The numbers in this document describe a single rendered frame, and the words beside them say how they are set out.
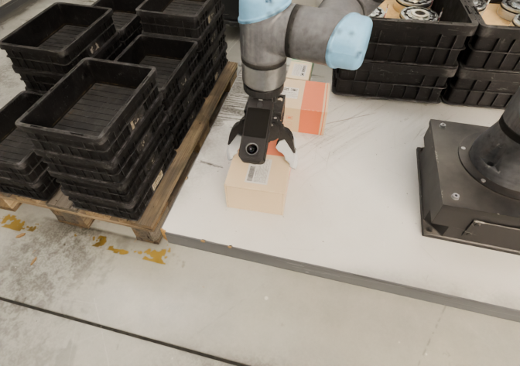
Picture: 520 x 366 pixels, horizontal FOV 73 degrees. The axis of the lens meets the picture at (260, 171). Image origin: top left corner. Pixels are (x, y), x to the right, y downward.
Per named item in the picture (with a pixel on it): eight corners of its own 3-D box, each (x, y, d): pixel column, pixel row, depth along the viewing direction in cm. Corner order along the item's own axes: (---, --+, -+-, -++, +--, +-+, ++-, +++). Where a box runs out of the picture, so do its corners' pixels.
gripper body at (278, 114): (285, 118, 73) (289, 66, 63) (279, 147, 67) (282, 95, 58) (249, 114, 73) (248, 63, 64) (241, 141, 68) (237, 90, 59)
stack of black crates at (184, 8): (207, 100, 188) (196, 17, 154) (155, 92, 193) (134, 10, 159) (229, 60, 213) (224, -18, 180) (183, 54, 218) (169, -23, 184)
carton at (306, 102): (261, 127, 90) (261, 104, 85) (268, 99, 98) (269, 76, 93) (323, 135, 88) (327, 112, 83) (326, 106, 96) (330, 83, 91)
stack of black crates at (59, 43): (100, 138, 168) (61, 53, 135) (46, 128, 173) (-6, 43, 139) (138, 90, 194) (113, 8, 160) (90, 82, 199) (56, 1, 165)
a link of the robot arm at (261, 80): (283, 73, 55) (232, 68, 56) (282, 97, 58) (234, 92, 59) (289, 48, 59) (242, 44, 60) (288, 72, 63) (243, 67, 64)
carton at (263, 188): (282, 215, 72) (285, 193, 67) (227, 206, 74) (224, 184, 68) (292, 159, 83) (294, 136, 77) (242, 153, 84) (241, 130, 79)
